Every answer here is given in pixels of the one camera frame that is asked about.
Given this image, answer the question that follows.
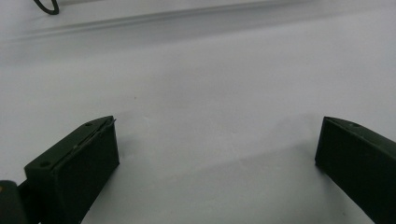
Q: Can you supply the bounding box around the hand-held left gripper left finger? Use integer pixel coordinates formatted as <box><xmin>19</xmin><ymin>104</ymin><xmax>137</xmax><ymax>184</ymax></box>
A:
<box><xmin>23</xmin><ymin>115</ymin><xmax>120</xmax><ymax>224</ymax></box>

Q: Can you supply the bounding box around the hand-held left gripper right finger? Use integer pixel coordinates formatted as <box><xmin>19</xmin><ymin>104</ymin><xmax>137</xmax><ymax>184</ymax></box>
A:
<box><xmin>314</xmin><ymin>116</ymin><xmax>396</xmax><ymax>224</ymax></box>

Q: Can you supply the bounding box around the black wire mesh basket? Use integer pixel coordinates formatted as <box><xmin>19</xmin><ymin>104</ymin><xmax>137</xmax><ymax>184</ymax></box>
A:
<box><xmin>33</xmin><ymin>0</ymin><xmax>60</xmax><ymax>16</ymax></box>

